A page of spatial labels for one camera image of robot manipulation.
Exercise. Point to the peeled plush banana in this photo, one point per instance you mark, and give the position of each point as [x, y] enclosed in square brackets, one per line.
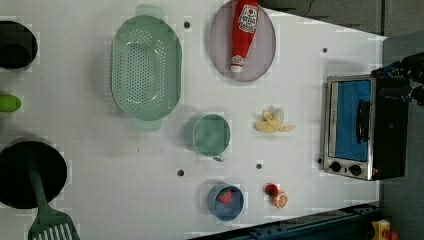
[273, 122]

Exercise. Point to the green mug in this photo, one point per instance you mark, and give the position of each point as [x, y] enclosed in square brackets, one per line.
[208, 135]

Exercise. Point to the red strawberry in bowl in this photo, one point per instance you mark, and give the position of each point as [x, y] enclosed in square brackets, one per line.
[225, 197]

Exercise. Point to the blue bowl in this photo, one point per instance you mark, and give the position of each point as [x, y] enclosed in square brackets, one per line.
[221, 211]

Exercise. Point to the grey round plate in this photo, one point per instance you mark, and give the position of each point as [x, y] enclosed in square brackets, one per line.
[261, 52]

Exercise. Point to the red strawberry on table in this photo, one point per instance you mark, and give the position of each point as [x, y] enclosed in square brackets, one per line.
[271, 190]

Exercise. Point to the green perforated colander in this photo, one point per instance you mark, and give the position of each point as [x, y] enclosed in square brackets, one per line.
[146, 68]

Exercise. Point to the orange slice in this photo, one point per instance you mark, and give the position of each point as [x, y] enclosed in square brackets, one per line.
[280, 200]

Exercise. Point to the red ketchup bottle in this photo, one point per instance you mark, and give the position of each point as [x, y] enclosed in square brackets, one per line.
[244, 27]

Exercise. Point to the toaster oven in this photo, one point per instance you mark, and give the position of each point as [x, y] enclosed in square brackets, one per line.
[365, 128]

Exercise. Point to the green slotted spatula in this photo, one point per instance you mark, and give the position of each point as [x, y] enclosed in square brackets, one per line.
[49, 223]

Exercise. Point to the yellow red toy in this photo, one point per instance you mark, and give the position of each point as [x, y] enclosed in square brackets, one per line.
[383, 231]

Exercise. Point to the green cylindrical object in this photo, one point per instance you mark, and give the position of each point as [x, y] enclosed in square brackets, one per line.
[9, 103]

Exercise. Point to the black pan lower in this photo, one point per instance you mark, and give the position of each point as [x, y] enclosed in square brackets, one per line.
[15, 185]

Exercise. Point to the black pot upper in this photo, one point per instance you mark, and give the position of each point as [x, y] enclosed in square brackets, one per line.
[18, 45]

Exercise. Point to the blue metal frame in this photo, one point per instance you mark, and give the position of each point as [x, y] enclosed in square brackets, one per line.
[350, 223]

